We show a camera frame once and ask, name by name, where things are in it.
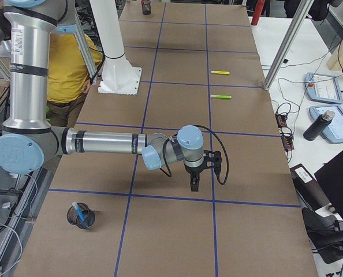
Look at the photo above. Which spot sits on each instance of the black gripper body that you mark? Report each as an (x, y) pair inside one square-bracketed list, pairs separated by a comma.
[(194, 171)]

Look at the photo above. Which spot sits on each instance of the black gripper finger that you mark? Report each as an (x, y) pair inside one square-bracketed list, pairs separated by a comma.
[(194, 182)]

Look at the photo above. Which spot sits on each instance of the blue highlighter pen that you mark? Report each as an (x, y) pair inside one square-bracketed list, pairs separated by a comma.
[(80, 214)]

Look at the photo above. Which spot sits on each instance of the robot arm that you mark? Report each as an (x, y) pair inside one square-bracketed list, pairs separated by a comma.
[(28, 140)]

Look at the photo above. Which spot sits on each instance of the green highlighter pen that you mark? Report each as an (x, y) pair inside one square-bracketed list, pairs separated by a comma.
[(220, 96)]

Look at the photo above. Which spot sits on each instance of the brown paper table cover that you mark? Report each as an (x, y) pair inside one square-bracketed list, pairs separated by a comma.
[(148, 224)]

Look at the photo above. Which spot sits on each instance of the orange circuit board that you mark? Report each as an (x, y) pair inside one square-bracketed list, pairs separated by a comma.
[(285, 132)]

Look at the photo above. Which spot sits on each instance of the yellow highlighter pen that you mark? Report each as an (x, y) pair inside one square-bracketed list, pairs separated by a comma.
[(219, 72)]

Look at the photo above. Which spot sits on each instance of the right black mesh cup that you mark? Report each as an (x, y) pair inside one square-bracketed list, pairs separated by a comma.
[(74, 219)]

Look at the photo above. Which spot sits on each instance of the black mesh cup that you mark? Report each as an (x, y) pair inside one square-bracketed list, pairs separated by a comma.
[(146, 7), (74, 219)]

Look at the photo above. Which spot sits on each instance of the black water bottle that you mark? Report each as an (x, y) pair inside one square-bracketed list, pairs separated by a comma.
[(319, 125)]

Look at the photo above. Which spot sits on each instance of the upper teach pendant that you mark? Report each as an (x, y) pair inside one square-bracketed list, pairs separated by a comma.
[(323, 88)]

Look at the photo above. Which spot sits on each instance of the teach pendant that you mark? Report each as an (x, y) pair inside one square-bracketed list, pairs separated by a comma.
[(323, 88), (334, 132)]

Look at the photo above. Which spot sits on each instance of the lower teach pendant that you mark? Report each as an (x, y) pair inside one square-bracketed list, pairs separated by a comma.
[(334, 132)]

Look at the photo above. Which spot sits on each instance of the person in yellow shirt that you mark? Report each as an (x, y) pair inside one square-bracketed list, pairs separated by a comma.
[(48, 74)]

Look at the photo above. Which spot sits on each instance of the left black mesh cup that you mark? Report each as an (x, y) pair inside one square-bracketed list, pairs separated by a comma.
[(146, 7)]

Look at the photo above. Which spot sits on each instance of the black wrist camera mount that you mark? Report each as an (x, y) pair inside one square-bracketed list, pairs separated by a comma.
[(212, 160)]

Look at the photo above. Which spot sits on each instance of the white camera column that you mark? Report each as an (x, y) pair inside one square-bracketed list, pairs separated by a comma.
[(118, 75)]

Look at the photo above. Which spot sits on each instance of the grey aluminium frame post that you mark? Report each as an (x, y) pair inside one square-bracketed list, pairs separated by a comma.
[(296, 22)]

